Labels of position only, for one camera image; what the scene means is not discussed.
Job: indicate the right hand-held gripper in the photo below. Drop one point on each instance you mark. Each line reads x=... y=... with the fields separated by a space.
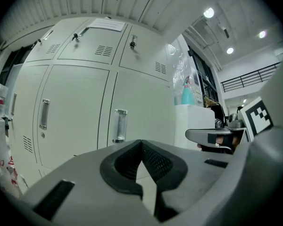
x=261 y=173

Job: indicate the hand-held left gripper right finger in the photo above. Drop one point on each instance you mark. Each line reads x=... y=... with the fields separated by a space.
x=193 y=173

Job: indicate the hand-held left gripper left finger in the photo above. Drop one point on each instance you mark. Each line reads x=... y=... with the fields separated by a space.
x=85 y=185

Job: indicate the grey locker door with key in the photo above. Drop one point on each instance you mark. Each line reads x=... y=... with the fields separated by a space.
x=28 y=91

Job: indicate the grey metal locker cabinet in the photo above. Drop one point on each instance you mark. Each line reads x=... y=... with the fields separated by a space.
x=80 y=91

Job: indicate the black locker key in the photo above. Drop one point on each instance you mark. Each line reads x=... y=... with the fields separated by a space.
x=38 y=41
x=6 y=123
x=132 y=43
x=75 y=37

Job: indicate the teal spray bottle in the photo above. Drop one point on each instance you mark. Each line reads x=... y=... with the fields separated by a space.
x=187 y=95

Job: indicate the red and white plastic packets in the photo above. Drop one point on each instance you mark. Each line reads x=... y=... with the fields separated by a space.
x=11 y=173

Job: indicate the clear plastic sheet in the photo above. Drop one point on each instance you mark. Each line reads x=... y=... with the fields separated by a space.
x=179 y=65

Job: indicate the black metal railing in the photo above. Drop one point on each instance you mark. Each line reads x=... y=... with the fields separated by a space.
x=258 y=75

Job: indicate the round ceiling light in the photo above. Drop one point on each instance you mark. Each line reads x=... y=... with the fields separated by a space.
x=208 y=12
x=262 y=34
x=230 y=50

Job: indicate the clear bottle with red label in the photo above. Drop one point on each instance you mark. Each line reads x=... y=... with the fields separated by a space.
x=0 y=95

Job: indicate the white paper notice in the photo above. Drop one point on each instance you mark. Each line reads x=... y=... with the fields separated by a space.
x=106 y=24

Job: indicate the black metal frame rack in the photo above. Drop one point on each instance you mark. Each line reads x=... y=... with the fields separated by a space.
x=207 y=79

